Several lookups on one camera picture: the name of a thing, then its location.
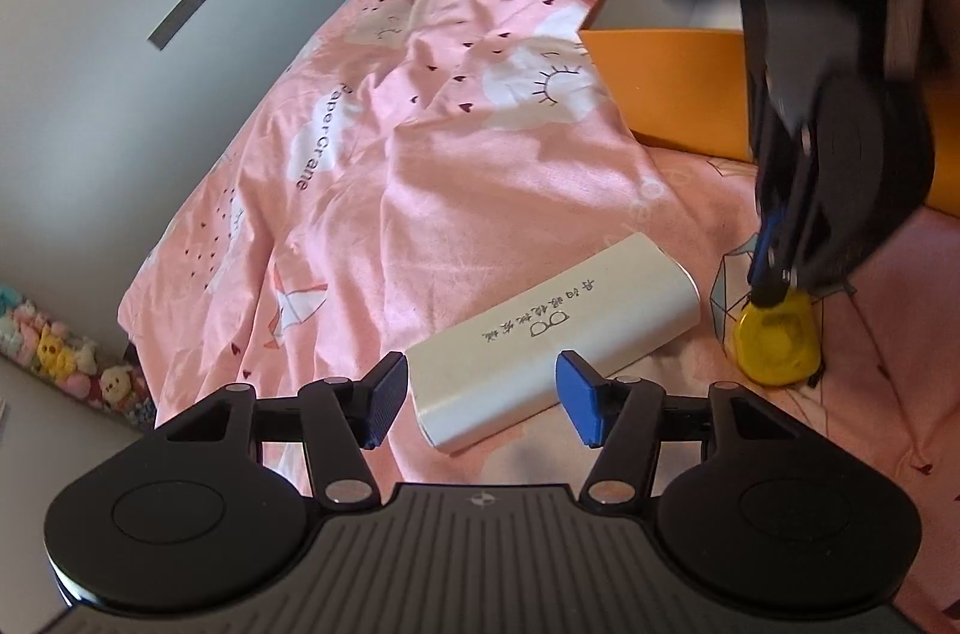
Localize pink printed blanket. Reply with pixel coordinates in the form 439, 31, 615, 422
116, 0, 758, 481

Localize pink geometric print bedsheet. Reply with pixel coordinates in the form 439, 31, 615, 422
450, 142, 960, 634

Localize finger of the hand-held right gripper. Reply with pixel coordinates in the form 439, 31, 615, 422
780, 212, 818, 297
748, 200, 785, 306

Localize grey wardrobe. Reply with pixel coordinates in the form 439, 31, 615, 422
0, 0, 500, 305

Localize cream glasses case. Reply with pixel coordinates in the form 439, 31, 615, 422
403, 231, 703, 456

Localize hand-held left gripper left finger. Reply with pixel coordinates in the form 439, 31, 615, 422
161, 352, 410, 509

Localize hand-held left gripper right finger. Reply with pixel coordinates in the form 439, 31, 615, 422
556, 350, 807, 506

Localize orange cardboard box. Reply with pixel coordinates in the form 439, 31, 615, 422
579, 0, 960, 209

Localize row of small plush toys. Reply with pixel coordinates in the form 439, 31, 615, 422
0, 283, 160, 434

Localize yellow round case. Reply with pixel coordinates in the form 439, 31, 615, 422
726, 291, 820, 389

